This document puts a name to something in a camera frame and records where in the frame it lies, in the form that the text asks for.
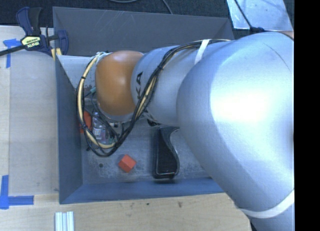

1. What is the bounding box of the black curved glossy tool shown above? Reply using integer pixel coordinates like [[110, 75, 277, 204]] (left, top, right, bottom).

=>
[[152, 125, 181, 180]]

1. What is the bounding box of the orange rounded thing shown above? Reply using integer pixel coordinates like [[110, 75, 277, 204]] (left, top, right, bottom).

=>
[[79, 110, 92, 135]]

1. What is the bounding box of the pale wood board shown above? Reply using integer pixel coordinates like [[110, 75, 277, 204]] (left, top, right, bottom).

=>
[[8, 49, 61, 197]]

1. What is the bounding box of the grey metal bin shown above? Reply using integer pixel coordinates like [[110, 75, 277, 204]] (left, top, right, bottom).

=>
[[52, 6, 236, 205]]

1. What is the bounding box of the red small block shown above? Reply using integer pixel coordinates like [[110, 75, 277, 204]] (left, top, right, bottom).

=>
[[117, 153, 137, 174]]

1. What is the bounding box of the black cylinder on white bracket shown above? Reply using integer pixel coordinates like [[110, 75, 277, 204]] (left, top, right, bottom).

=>
[[111, 121, 126, 132]]

